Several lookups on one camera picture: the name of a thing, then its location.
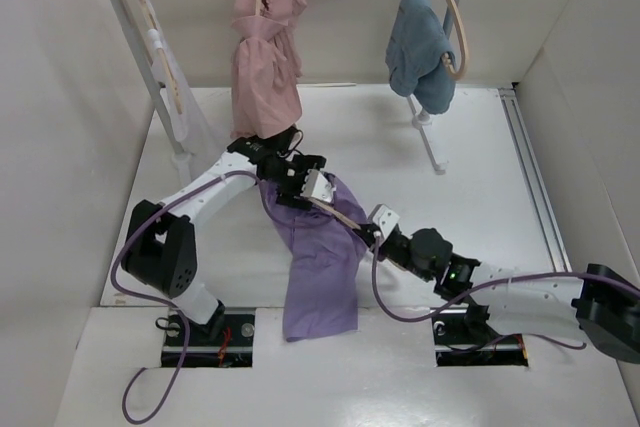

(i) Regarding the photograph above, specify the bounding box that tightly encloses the beige plastic hanger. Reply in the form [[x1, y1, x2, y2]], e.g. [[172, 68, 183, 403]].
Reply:
[[310, 198, 361, 231]]

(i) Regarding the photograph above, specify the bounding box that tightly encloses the purple t shirt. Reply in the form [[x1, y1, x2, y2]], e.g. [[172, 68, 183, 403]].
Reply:
[[259, 181, 367, 342]]

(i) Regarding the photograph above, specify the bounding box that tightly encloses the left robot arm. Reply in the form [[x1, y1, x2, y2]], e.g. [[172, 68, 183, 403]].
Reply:
[[117, 127, 335, 344]]

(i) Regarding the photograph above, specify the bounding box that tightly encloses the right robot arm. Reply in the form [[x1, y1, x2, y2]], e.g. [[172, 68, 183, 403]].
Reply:
[[355, 223, 639, 364]]

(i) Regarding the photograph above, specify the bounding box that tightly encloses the beige hanger holding blue shirt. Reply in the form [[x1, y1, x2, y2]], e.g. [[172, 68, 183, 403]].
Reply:
[[385, 0, 469, 94]]

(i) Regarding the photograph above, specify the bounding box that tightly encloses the blue denim shirt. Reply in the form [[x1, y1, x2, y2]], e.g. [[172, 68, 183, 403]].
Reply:
[[385, 0, 456, 115]]

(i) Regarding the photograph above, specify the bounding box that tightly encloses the white sheer garment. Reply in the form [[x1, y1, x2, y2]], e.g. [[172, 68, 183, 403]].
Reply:
[[146, 0, 226, 169]]

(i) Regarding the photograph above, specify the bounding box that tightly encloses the pink ruffled dress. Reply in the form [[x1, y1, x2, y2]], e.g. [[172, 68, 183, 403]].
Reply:
[[231, 0, 307, 139]]

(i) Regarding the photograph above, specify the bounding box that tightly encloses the grey metal clothes rack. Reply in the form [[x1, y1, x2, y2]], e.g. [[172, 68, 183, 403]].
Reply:
[[109, 0, 469, 185]]

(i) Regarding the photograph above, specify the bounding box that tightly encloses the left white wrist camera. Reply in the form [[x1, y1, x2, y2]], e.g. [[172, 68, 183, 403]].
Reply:
[[301, 169, 335, 204]]

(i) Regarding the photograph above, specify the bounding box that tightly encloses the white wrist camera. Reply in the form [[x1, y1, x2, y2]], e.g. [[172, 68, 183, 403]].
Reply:
[[368, 204, 400, 239], [301, 169, 335, 204]]

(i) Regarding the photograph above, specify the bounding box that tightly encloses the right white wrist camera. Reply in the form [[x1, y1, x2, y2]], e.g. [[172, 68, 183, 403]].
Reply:
[[368, 204, 400, 239]]

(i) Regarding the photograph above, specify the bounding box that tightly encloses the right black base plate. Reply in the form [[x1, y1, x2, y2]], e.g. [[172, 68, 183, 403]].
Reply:
[[432, 310, 529, 367]]

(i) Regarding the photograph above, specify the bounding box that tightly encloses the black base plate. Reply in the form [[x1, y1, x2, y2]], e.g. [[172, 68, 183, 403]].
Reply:
[[155, 309, 255, 369], [432, 310, 529, 367]]

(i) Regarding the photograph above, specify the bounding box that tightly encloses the aluminium rail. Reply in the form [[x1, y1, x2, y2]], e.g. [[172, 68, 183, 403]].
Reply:
[[498, 88, 572, 272]]

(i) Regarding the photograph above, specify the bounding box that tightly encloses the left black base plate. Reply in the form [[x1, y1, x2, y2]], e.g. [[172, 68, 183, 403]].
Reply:
[[155, 309, 255, 369]]

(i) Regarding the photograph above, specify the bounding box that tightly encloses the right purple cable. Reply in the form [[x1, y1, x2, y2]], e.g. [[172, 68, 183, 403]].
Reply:
[[370, 231, 640, 351]]

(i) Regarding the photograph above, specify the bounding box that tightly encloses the purple cable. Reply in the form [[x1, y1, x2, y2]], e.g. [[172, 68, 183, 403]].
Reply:
[[370, 231, 640, 351], [110, 170, 261, 423]]

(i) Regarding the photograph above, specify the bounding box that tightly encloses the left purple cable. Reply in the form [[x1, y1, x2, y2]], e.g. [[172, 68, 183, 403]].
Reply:
[[110, 170, 261, 423]]

